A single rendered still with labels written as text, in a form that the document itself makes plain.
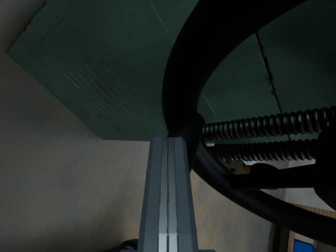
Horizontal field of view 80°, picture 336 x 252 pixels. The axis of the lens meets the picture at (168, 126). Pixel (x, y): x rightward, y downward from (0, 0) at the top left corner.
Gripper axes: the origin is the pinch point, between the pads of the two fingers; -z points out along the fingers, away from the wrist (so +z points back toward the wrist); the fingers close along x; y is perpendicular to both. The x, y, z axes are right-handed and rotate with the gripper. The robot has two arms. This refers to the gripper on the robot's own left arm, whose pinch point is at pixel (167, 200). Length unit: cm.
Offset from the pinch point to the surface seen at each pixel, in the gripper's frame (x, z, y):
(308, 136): 24.9, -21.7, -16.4
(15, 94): -49, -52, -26
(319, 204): 214, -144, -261
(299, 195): 200, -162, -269
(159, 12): -1.3, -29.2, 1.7
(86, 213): -33, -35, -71
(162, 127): -1.6, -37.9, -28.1
